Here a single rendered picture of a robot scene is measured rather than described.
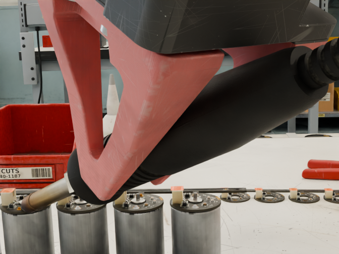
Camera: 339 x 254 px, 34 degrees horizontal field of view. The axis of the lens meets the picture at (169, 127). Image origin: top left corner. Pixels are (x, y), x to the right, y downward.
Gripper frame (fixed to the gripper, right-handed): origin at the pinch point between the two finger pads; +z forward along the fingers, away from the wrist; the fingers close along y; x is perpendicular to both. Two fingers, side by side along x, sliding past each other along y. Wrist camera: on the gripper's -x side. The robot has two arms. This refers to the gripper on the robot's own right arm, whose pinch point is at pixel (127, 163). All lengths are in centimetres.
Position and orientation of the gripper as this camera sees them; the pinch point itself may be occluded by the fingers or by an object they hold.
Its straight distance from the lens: 19.7
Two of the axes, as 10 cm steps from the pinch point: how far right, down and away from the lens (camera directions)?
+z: -2.8, 8.1, 5.2
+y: -7.5, 1.6, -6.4
